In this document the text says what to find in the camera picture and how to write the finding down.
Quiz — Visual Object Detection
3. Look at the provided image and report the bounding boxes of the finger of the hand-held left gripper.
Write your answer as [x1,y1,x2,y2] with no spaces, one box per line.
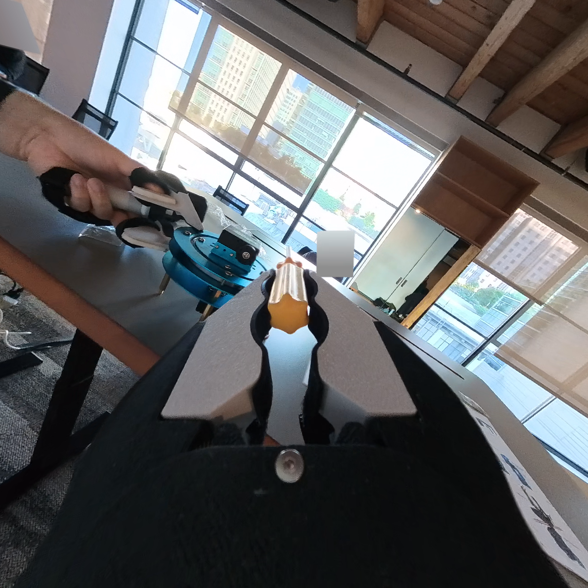
[117,220,173,252]
[131,186,206,231]

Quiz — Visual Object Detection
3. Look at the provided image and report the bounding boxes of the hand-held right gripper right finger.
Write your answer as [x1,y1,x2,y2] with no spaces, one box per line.
[300,271,420,445]

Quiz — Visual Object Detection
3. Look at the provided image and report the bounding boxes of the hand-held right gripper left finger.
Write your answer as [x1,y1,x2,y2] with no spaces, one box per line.
[160,269,277,445]

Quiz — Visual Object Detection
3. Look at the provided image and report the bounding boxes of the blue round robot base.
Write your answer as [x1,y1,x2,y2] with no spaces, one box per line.
[158,227,272,322]

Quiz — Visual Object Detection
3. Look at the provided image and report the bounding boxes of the black servo motor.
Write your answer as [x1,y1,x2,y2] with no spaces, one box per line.
[216,227,260,267]

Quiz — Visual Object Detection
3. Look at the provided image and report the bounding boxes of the yellow handle screwdriver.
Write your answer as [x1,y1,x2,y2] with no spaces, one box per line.
[267,246,311,334]

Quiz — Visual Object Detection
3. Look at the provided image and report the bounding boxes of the person's left forearm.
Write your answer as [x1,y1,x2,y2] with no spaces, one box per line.
[0,89,21,159]

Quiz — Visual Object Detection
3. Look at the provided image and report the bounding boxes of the grey desk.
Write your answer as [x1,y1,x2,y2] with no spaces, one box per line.
[0,152,588,584]

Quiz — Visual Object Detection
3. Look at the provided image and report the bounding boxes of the person's left hand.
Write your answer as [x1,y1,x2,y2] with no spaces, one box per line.
[9,97,159,227]

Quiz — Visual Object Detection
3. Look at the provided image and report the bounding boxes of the empty clear plastic bag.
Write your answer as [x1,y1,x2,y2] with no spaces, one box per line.
[202,204,258,239]

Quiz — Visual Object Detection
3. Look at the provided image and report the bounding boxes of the black chair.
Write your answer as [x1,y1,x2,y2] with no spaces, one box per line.
[213,185,250,217]
[73,99,119,141]

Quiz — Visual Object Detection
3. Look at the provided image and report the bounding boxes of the clear bag of nuts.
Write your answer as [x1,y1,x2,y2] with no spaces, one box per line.
[78,225,125,249]

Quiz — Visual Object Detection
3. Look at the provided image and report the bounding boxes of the white cabinet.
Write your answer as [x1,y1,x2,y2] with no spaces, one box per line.
[354,207,460,318]

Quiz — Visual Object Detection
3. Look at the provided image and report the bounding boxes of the large paned window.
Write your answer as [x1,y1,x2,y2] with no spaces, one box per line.
[108,0,448,276]

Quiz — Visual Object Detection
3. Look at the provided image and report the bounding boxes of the window with beige shades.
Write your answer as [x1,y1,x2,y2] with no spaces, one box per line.
[413,209,588,483]

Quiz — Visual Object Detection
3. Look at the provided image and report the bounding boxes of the printed instruction sheet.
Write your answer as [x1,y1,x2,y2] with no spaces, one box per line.
[459,390,588,582]

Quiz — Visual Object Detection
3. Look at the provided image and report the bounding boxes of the white floor cable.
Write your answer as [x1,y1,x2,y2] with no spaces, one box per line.
[0,308,33,350]

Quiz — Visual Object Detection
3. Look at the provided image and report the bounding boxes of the wooden wall shelf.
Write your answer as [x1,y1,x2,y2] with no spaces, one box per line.
[400,135,540,329]

